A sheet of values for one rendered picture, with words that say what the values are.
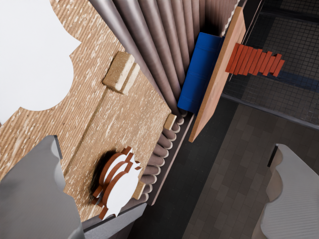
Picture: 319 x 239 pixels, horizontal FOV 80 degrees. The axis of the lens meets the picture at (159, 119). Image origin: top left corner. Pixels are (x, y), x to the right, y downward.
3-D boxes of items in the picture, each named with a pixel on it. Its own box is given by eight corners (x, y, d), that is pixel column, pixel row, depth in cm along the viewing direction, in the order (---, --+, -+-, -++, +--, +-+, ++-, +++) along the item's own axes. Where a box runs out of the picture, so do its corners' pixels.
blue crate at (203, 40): (194, 96, 108) (211, 103, 105) (175, 108, 81) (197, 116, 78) (213, 39, 96) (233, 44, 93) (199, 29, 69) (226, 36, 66)
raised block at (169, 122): (163, 127, 71) (170, 130, 70) (162, 126, 69) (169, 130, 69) (170, 113, 72) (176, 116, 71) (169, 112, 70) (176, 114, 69)
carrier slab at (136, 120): (127, 196, 69) (131, 198, 69) (23, 242, 30) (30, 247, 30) (167, 109, 72) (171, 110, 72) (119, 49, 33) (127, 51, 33)
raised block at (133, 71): (114, 92, 34) (127, 97, 33) (109, 88, 32) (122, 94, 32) (129, 62, 35) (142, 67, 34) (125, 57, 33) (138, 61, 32)
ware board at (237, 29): (210, 113, 123) (213, 114, 122) (188, 141, 79) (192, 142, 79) (242, 29, 104) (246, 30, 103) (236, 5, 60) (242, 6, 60)
